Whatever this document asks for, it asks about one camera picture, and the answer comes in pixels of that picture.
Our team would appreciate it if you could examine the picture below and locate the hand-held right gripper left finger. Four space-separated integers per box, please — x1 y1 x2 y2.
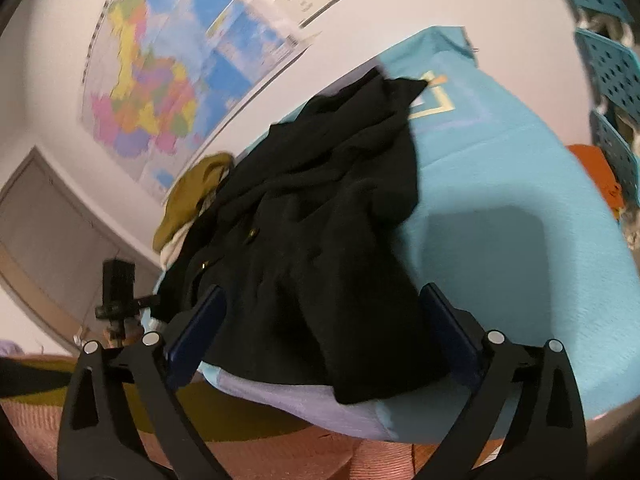
56 284 227 480

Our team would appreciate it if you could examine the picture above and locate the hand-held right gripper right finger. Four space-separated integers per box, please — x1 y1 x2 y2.
421 282 588 480

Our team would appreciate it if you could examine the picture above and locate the black garment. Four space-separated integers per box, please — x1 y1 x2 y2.
150 66 451 406

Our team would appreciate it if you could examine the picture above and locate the olive green mat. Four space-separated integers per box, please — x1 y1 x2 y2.
0 355 321 443

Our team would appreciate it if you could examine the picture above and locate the cream garment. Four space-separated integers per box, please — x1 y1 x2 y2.
159 225 193 271

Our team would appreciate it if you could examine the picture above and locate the teal and grey bed sheet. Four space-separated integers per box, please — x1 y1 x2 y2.
140 25 636 443

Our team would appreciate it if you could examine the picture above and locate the mustard garment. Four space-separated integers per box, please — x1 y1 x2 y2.
152 154 236 256

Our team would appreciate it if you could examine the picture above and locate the pink woven mat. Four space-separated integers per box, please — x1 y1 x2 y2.
0 390 506 480

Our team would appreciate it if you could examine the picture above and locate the grey door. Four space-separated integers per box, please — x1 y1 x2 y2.
0 147 161 356

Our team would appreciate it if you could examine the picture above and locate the orange cloth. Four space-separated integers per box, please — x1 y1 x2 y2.
565 144 626 221

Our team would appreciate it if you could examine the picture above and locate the blue plastic storage rack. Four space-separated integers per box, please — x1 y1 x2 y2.
542 0 640 211

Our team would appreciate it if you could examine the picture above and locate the black camera on stand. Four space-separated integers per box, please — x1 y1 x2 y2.
95 259 162 348

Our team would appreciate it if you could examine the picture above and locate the colourful wall map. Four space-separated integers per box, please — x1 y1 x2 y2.
77 0 311 198

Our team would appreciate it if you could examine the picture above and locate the white wall socket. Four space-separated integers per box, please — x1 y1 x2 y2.
275 0 326 26

